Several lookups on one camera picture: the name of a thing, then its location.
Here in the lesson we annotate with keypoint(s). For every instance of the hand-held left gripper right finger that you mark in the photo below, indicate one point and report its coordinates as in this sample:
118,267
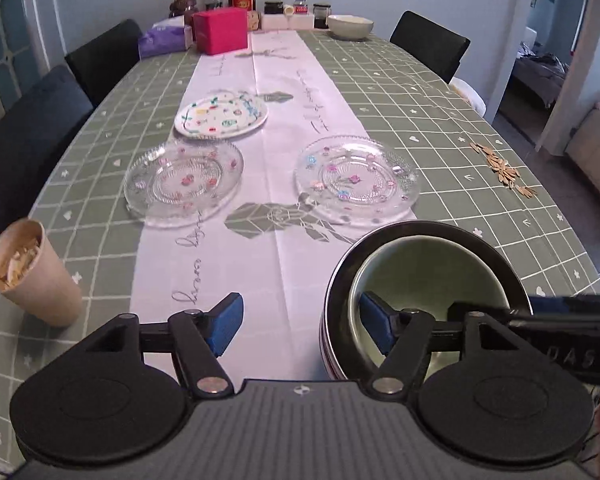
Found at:
376,322

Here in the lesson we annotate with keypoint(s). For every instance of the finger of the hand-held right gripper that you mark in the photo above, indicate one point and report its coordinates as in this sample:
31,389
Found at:
555,307

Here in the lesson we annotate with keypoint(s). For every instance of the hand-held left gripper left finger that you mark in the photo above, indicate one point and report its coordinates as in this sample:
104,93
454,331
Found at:
224,322

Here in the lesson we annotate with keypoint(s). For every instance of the orange steel bowl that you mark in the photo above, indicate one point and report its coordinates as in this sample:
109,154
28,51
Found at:
344,272

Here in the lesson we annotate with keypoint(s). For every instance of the green ceramic bowl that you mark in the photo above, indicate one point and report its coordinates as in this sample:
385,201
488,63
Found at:
430,270

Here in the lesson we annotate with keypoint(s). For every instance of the clear glass flowered plate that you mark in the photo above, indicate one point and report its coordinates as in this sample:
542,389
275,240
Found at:
184,182
357,177

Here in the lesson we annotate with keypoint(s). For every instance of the white painted plate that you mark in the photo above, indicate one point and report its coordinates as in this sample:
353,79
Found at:
219,115

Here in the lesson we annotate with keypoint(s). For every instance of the scattered wooden sticks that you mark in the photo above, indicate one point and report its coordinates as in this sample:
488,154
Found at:
500,165

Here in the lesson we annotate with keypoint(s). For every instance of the beige sofa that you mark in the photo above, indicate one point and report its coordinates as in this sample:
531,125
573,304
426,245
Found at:
595,150

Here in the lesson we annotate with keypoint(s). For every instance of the paper cup of wood chips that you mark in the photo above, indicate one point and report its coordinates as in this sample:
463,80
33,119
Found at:
39,285

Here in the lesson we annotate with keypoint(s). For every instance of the white bag of seeds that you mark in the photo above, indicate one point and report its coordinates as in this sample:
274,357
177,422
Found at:
470,97

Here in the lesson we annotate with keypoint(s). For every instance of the grey bed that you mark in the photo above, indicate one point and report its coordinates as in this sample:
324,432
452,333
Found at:
540,72

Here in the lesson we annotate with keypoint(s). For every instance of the white printed table runner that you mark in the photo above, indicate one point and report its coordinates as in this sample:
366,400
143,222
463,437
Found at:
280,90

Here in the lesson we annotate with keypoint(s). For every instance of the black chair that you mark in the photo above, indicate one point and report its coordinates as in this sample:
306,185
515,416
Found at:
430,42
24,135
104,57

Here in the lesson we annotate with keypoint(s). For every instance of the purple tissue box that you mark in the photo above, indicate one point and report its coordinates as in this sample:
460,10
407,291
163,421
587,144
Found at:
162,42

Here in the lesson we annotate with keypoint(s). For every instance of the pink box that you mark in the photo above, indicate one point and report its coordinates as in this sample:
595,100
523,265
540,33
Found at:
219,32

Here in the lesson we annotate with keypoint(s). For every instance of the white ceramic bowl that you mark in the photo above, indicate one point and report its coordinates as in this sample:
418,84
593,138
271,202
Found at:
350,27

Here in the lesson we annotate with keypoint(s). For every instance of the white rectangular box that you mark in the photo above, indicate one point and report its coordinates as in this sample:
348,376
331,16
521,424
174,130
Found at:
285,22

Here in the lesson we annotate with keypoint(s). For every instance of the dark glass jar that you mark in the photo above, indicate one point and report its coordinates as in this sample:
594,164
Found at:
322,16

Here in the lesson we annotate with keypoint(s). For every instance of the small cream roll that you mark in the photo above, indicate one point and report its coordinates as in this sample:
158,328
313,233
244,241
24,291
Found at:
289,10

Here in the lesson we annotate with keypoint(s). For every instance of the black lid jar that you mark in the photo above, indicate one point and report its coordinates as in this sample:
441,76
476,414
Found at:
273,7

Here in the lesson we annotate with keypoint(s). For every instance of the brown figurine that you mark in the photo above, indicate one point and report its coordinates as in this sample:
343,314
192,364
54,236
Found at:
182,5

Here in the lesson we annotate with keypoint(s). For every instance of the red label jar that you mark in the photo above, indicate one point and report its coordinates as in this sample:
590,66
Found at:
300,5

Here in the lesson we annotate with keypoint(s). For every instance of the glass panel door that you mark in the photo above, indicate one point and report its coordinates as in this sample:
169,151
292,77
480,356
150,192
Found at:
4,50

